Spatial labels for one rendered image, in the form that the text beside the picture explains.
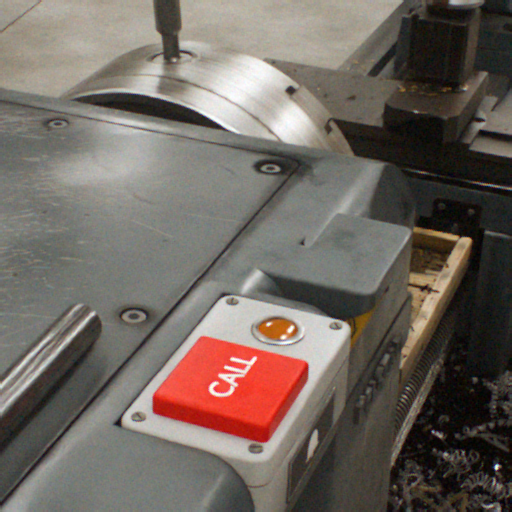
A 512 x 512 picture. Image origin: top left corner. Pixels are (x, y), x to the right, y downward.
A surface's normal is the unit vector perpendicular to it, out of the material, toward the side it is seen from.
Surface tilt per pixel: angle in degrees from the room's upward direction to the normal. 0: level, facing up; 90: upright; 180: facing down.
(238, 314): 0
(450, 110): 0
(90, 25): 0
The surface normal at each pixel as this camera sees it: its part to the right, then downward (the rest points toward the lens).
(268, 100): 0.48, -0.66
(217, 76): 0.22, -0.81
